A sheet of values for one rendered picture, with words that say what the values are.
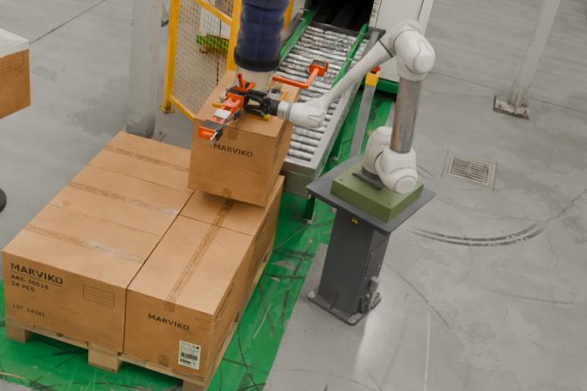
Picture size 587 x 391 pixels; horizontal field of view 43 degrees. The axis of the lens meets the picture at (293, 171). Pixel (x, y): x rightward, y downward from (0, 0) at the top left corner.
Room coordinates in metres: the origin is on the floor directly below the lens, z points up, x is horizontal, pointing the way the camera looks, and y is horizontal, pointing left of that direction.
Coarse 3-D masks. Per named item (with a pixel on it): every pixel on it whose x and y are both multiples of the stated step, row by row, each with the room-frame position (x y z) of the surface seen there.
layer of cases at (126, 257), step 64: (64, 192) 3.02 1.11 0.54; (128, 192) 3.12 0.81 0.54; (192, 192) 3.22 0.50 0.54; (64, 256) 2.55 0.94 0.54; (128, 256) 2.64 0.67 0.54; (192, 256) 2.72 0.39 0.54; (256, 256) 3.09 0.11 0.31; (64, 320) 2.47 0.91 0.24; (128, 320) 2.42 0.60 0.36; (192, 320) 2.37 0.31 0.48
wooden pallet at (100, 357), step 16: (272, 240) 3.47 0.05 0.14; (256, 272) 3.16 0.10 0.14; (240, 304) 2.89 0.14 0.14; (16, 320) 2.51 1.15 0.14; (16, 336) 2.51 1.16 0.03; (48, 336) 2.48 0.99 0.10; (64, 336) 2.48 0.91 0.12; (224, 336) 2.65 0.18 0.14; (96, 352) 2.44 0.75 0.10; (112, 352) 2.43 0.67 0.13; (112, 368) 2.43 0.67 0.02; (160, 368) 2.39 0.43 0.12; (192, 384) 2.37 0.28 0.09; (208, 384) 2.44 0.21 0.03
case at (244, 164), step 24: (216, 96) 3.33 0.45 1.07; (288, 96) 3.48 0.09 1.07; (240, 120) 3.13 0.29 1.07; (264, 120) 3.18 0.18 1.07; (192, 144) 3.08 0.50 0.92; (216, 144) 3.06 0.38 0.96; (240, 144) 3.05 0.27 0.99; (264, 144) 3.04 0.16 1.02; (288, 144) 3.57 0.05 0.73; (192, 168) 3.07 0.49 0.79; (216, 168) 3.06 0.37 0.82; (240, 168) 3.05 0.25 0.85; (264, 168) 3.04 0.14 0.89; (216, 192) 3.06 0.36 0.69; (240, 192) 3.05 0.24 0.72; (264, 192) 3.04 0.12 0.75
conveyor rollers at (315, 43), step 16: (304, 32) 5.74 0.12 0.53; (320, 32) 5.74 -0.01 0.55; (336, 32) 5.81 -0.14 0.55; (304, 48) 5.38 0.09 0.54; (320, 48) 5.45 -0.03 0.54; (336, 48) 5.52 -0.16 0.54; (288, 64) 5.03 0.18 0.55; (304, 64) 5.10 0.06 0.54; (336, 64) 5.24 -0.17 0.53; (352, 64) 5.24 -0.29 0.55; (304, 80) 4.82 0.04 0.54; (320, 80) 4.89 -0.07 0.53; (304, 96) 4.56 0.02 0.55; (320, 96) 4.62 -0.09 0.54; (304, 128) 4.17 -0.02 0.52; (320, 128) 4.16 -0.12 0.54; (304, 144) 3.92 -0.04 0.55; (304, 160) 3.80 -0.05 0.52
